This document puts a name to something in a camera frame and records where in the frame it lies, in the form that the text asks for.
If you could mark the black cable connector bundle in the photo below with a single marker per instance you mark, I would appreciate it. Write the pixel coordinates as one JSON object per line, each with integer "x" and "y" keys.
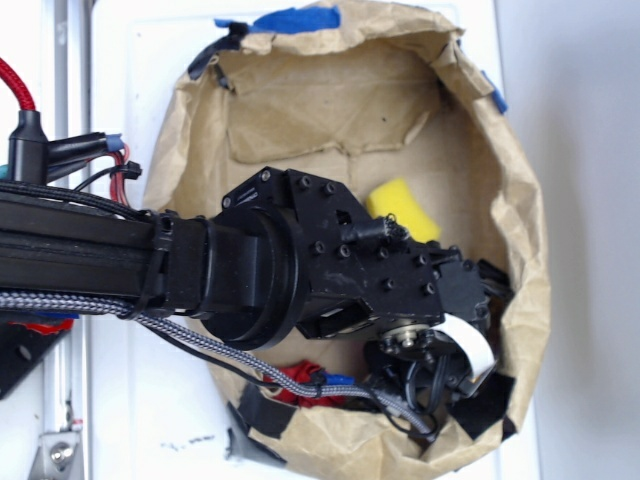
{"x": 36, "y": 159}

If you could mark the black tape piece bottom left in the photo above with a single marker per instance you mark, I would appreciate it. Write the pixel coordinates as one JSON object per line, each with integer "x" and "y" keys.
{"x": 256, "y": 412}

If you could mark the metal corner bracket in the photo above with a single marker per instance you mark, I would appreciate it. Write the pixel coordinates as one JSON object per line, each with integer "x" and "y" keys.
{"x": 58, "y": 457}

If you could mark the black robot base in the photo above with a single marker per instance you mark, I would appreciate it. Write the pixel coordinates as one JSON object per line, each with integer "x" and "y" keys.
{"x": 23, "y": 347}

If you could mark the blue tape piece right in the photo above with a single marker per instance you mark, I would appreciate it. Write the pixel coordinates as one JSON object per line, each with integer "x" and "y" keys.
{"x": 496, "y": 95}

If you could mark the black tape piece right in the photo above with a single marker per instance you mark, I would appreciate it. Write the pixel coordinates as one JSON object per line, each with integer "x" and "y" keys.
{"x": 489, "y": 407}

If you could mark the yellow sponge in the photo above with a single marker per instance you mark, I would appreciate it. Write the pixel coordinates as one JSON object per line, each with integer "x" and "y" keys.
{"x": 395, "y": 197}

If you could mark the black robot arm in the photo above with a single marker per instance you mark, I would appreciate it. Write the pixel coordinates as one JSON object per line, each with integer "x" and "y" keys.
{"x": 289, "y": 251}

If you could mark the blue tape strip top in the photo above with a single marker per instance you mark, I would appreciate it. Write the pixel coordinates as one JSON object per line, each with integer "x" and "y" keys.
{"x": 297, "y": 20}

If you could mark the white tray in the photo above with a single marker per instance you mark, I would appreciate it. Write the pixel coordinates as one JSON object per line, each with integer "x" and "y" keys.
{"x": 154, "y": 410}

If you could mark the red crumpled cloth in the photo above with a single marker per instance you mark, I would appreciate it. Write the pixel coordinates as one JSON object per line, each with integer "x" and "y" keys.
{"x": 303, "y": 372}

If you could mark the black tape piece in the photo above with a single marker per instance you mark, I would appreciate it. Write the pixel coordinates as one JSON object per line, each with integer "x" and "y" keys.
{"x": 489, "y": 407}
{"x": 256, "y": 412}
{"x": 237, "y": 31}

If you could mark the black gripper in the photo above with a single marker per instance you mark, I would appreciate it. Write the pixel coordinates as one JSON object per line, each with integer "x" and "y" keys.
{"x": 426, "y": 368}

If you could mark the aluminium frame rail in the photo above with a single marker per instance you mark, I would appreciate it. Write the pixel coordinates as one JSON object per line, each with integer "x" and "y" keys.
{"x": 64, "y": 105}

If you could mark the black tape piece top left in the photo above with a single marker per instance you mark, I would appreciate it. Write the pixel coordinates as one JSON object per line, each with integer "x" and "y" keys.
{"x": 237, "y": 31}

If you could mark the brown paper bag container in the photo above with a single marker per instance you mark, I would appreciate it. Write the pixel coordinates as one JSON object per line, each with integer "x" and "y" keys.
{"x": 389, "y": 94}

